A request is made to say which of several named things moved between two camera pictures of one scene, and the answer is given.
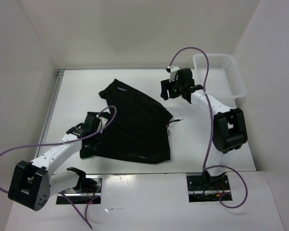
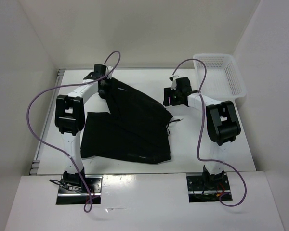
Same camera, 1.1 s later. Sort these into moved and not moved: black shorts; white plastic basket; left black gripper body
Moved: left black gripper body
Not moved: black shorts; white plastic basket
